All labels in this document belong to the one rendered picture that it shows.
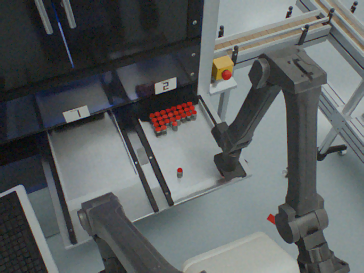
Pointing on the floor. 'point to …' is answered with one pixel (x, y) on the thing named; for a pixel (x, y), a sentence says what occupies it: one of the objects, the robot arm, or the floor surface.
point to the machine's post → (206, 46)
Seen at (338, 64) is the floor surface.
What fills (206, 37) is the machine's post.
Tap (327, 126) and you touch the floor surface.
